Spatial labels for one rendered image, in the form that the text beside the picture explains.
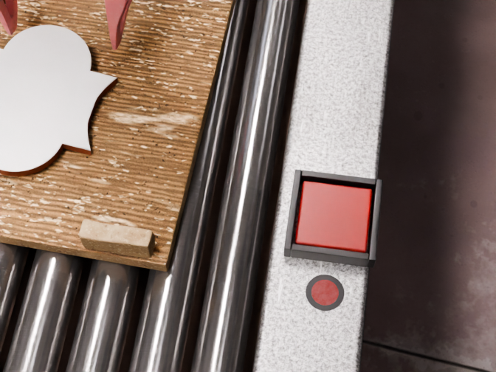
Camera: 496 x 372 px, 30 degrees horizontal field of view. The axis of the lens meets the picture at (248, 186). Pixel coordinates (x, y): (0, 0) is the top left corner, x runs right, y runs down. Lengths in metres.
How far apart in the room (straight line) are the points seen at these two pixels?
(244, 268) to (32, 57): 0.27
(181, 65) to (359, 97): 0.17
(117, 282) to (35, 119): 0.16
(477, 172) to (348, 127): 1.08
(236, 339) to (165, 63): 0.26
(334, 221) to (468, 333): 1.00
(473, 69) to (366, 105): 1.19
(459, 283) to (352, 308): 1.04
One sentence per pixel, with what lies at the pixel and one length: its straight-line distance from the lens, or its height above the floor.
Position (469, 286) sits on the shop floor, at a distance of 1.80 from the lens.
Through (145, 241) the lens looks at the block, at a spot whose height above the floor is 0.96.
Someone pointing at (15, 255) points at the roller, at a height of 0.91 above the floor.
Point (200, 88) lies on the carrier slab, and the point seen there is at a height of 0.94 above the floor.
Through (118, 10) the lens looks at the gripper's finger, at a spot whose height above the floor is 1.02.
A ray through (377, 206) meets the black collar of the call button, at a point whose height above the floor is 0.93.
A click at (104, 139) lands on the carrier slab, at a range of 0.82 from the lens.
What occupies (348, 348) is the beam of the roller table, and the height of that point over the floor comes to 0.91.
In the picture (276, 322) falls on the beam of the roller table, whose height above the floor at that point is 0.92.
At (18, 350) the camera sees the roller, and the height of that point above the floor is 0.92.
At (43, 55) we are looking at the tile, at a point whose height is 0.95.
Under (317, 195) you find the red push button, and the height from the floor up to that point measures 0.93.
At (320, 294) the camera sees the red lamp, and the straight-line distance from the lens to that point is 0.77.
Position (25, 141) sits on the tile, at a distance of 0.82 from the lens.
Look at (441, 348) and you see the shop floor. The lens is 1.74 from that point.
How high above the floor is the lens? 1.63
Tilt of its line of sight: 62 degrees down
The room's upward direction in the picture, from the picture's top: 2 degrees counter-clockwise
